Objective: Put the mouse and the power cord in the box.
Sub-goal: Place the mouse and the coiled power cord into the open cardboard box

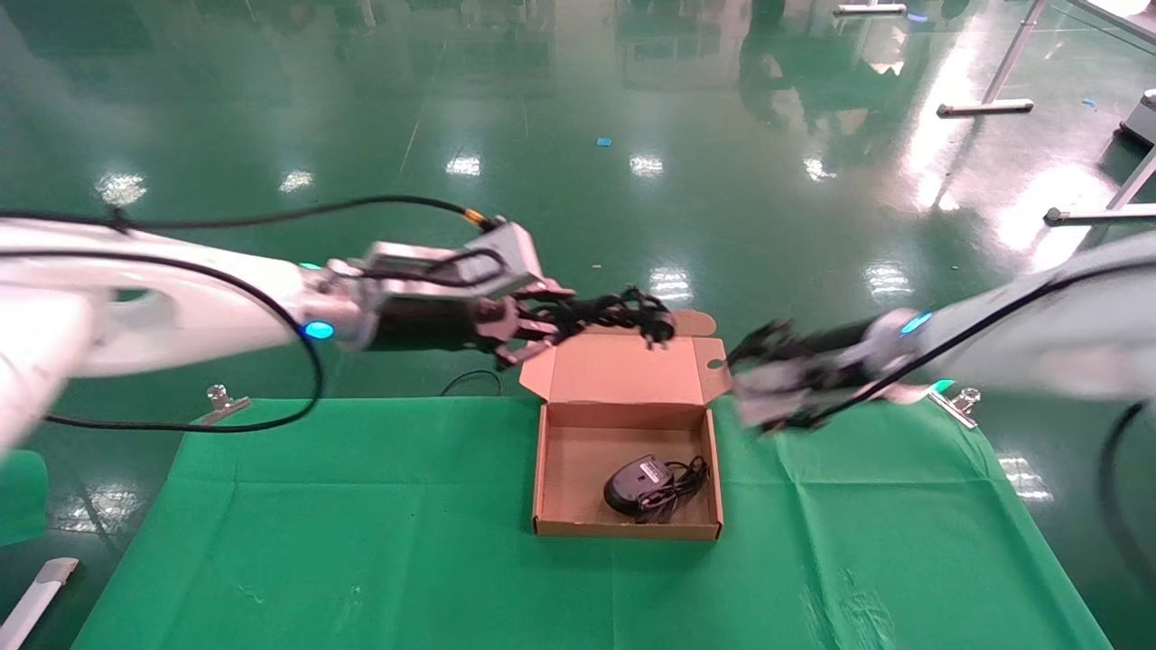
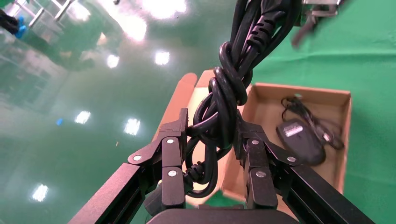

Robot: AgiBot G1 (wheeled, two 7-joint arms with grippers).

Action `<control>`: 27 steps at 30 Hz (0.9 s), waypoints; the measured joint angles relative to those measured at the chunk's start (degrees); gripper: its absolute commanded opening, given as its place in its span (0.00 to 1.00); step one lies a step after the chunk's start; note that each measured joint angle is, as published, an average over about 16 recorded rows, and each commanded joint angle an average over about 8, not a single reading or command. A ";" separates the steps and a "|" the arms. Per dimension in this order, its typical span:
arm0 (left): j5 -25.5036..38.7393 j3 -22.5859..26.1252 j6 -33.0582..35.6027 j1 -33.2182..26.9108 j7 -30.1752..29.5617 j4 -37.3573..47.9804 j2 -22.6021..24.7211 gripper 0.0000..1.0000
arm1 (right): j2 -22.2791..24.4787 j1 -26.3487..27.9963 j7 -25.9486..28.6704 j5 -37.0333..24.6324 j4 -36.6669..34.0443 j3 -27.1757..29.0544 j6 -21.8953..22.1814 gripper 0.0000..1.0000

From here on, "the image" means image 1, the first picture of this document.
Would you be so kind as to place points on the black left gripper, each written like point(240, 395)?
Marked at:
point(433, 323)

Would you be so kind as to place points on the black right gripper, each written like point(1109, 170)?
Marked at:
point(826, 350)

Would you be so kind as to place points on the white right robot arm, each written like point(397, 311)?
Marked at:
point(1039, 334)

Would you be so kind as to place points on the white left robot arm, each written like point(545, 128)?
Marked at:
point(181, 307)

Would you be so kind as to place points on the open brown cardboard box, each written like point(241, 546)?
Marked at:
point(578, 469)

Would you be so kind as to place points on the silver metal binder clip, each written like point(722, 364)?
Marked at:
point(219, 411)
point(962, 404)

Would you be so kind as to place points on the green table cloth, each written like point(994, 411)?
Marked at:
point(379, 542)

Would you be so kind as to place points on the white table foot bar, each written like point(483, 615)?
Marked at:
point(871, 9)

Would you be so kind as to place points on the grey machine base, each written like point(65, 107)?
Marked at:
point(1142, 117)

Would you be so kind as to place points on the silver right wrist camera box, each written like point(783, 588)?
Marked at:
point(768, 397)

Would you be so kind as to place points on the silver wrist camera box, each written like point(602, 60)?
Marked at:
point(768, 397)
point(515, 262)

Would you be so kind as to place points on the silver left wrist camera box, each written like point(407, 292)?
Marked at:
point(515, 262)

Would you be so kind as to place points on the white table leg frame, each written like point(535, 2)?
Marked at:
point(986, 106)
point(1102, 215)

